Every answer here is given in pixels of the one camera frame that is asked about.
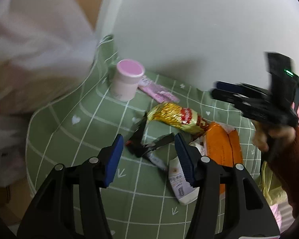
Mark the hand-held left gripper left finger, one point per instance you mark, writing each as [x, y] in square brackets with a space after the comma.
[113, 161]

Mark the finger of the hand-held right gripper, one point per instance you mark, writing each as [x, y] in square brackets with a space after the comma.
[229, 86]
[249, 104]

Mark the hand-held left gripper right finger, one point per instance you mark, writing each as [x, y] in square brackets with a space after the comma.
[184, 159]

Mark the black wrapper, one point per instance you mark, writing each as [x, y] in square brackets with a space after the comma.
[137, 139]

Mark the yellow plastic bag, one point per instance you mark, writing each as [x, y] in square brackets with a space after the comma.
[270, 186]

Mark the person's right forearm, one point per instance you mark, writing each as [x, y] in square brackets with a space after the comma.
[291, 174]

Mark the person's right hand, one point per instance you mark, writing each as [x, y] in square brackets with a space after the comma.
[261, 139]

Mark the dark wrapper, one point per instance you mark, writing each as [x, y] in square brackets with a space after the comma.
[155, 160]

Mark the orange snack packet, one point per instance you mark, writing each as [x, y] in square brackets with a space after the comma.
[221, 149]

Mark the gold and red snack packet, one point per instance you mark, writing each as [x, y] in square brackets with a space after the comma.
[174, 117]

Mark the green checked tablecloth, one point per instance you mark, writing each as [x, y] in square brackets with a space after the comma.
[89, 109]

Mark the pink wrapper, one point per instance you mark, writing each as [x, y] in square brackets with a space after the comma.
[159, 93]

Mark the pink cup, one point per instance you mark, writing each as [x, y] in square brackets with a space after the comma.
[125, 84]

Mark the pink floral bedsheet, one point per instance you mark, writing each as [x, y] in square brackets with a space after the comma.
[276, 216]

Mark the white plastic bag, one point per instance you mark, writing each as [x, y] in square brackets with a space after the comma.
[35, 42]

